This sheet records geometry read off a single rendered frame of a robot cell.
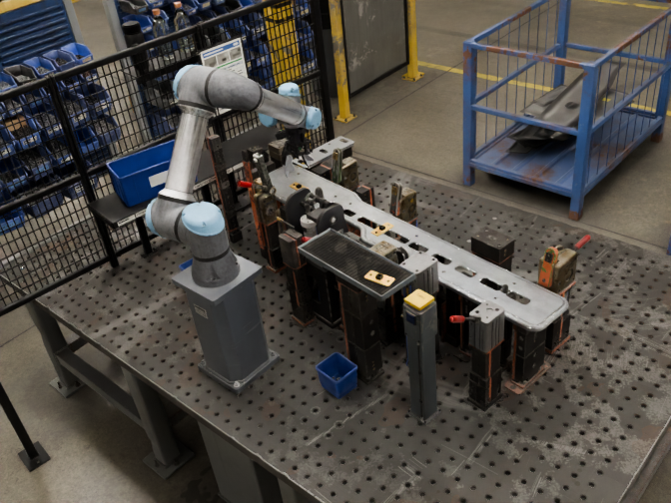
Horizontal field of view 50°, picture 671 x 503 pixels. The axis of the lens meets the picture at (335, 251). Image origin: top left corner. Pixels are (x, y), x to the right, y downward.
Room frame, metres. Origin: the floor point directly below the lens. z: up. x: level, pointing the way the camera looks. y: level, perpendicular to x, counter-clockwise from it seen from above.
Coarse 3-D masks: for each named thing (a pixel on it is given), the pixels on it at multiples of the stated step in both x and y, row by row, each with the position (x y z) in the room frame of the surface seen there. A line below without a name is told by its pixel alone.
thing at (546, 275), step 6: (546, 252) 1.72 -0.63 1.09; (552, 252) 1.71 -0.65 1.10; (558, 252) 1.72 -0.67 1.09; (546, 258) 1.71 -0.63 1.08; (552, 258) 1.71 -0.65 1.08; (546, 264) 1.71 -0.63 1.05; (552, 264) 1.70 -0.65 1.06; (546, 270) 1.71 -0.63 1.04; (552, 270) 1.70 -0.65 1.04; (540, 276) 1.72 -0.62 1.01; (546, 276) 1.70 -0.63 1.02; (552, 276) 1.70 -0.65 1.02; (540, 282) 1.71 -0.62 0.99; (546, 282) 1.70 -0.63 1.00
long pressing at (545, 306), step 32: (288, 192) 2.44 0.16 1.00; (352, 192) 2.39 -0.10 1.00; (352, 224) 2.16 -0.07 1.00; (448, 256) 1.89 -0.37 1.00; (448, 288) 1.74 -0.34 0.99; (480, 288) 1.71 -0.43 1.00; (512, 288) 1.69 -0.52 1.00; (544, 288) 1.67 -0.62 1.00; (512, 320) 1.55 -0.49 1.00; (544, 320) 1.53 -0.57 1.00
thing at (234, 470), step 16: (208, 432) 1.79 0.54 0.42; (208, 448) 1.81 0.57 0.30; (224, 448) 1.73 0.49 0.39; (224, 464) 1.75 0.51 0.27; (240, 464) 1.67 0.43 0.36; (256, 464) 1.63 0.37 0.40; (224, 480) 1.78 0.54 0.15; (240, 480) 1.70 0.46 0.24; (256, 480) 1.63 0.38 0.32; (272, 480) 1.67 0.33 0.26; (224, 496) 1.81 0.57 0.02; (240, 496) 1.72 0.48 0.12; (256, 496) 1.64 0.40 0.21; (272, 496) 1.66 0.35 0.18
